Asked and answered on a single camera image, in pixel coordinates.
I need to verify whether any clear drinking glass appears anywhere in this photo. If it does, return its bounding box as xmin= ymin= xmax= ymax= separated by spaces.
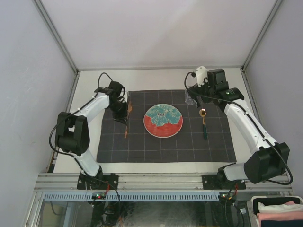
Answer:
xmin=185 ymin=90 xmax=196 ymax=105

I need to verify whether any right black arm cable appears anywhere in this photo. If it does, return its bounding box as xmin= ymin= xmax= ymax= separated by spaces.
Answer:
xmin=184 ymin=71 xmax=294 ymax=206

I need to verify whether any dark grey checked cloth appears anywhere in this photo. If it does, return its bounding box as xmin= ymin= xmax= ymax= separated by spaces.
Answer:
xmin=97 ymin=90 xmax=236 ymax=163

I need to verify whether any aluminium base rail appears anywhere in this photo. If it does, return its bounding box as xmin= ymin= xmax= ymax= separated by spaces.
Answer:
xmin=34 ymin=172 xmax=292 ymax=192

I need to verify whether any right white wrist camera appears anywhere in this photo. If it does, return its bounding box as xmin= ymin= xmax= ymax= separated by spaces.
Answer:
xmin=195 ymin=66 xmax=207 ymax=87

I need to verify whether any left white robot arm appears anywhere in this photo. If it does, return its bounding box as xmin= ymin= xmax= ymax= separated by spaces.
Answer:
xmin=52 ymin=81 xmax=128 ymax=189

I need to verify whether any gold spoon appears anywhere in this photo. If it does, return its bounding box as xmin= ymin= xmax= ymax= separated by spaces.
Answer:
xmin=199 ymin=109 xmax=208 ymax=140

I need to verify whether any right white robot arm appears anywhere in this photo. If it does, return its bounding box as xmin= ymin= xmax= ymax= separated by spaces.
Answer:
xmin=185 ymin=66 xmax=294 ymax=189

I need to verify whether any blue slotted cable duct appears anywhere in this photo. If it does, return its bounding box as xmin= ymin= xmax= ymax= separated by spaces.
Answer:
xmin=44 ymin=192 xmax=220 ymax=202

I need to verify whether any white laundry basket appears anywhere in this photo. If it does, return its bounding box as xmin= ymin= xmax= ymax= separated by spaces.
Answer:
xmin=247 ymin=196 xmax=303 ymax=227

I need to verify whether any red and teal plate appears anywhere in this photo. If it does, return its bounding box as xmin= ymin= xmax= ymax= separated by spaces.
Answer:
xmin=143 ymin=104 xmax=183 ymax=138

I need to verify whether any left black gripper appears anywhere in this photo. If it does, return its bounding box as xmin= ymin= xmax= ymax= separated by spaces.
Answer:
xmin=108 ymin=100 xmax=128 ymax=125

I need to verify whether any gold fork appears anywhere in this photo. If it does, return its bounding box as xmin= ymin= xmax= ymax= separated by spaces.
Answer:
xmin=124 ymin=101 xmax=132 ymax=139

